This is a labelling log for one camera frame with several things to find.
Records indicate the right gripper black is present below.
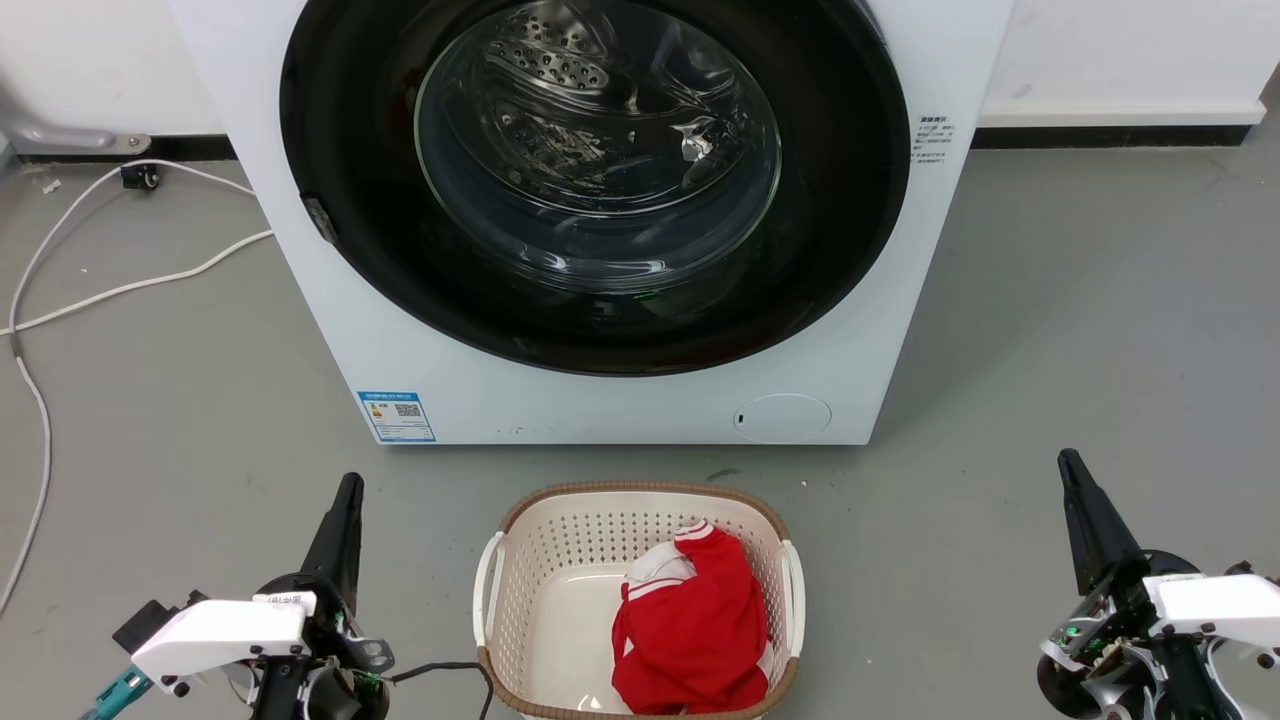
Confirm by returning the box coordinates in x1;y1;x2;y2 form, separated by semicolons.
1036;449;1241;720

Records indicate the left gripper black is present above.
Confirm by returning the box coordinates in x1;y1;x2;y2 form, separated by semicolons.
248;473;397;720

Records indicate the white front-load washing machine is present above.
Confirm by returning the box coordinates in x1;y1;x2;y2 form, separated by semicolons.
168;0;1016;447

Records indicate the round black glass washer door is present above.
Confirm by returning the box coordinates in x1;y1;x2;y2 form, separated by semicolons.
279;0;912;378

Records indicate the blue energy label sticker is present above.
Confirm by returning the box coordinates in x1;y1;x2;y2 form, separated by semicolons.
357;390;438;444

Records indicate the cream plastic laundry basket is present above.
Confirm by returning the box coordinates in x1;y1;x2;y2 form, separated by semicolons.
473;482;806;720

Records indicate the round white filter cover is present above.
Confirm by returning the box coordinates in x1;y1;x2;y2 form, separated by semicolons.
733;393;833;444

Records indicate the red and white garment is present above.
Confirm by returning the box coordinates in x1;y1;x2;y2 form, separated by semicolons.
611;520;772;716

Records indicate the black text warning label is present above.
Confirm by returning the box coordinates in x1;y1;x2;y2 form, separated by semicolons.
911;113;959;167

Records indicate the perforated steel washer drum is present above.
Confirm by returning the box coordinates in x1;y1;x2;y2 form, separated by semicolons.
415;0;783;297

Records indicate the teal connector cable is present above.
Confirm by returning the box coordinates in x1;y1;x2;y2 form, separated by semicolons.
78;667;154;720

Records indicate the thin white cable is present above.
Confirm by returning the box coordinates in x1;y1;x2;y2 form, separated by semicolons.
0;159;257;614

